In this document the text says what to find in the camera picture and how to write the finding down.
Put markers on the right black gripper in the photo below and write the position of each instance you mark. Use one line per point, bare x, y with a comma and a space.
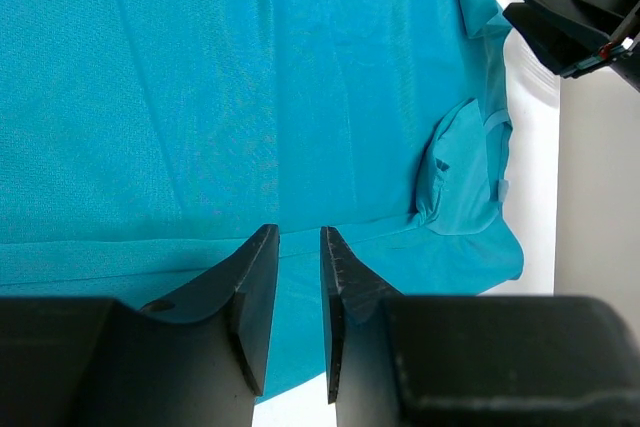
573, 38

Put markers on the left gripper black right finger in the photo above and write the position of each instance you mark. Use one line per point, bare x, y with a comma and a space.
418, 360

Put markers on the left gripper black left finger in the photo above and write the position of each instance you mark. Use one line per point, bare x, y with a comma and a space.
196, 356

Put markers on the teal t shirt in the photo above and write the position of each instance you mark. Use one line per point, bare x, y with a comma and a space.
143, 141

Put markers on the white plastic basket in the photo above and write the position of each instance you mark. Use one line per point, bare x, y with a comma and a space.
527, 80

